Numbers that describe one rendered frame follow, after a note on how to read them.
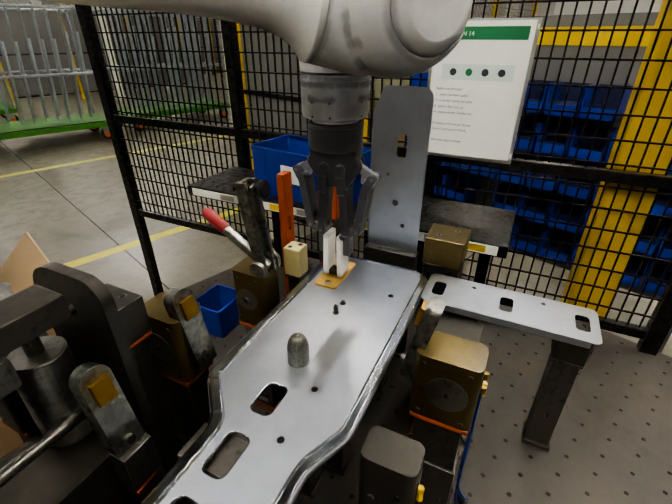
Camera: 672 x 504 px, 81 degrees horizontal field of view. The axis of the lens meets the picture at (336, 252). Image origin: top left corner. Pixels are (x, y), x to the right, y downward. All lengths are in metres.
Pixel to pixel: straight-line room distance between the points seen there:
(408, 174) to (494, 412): 0.55
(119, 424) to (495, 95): 0.95
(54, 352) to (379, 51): 0.47
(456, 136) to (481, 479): 0.76
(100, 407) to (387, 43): 0.46
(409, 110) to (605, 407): 0.78
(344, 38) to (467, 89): 0.73
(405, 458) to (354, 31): 0.44
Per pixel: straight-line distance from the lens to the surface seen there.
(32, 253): 1.12
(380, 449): 0.52
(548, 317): 0.77
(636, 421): 1.11
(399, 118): 0.80
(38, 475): 0.64
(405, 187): 0.83
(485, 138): 1.06
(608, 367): 1.22
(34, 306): 0.49
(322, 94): 0.50
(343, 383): 0.57
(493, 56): 1.04
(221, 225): 0.73
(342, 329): 0.65
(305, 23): 0.35
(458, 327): 0.72
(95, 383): 0.52
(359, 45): 0.33
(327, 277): 0.63
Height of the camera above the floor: 1.42
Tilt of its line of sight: 29 degrees down
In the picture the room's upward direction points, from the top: straight up
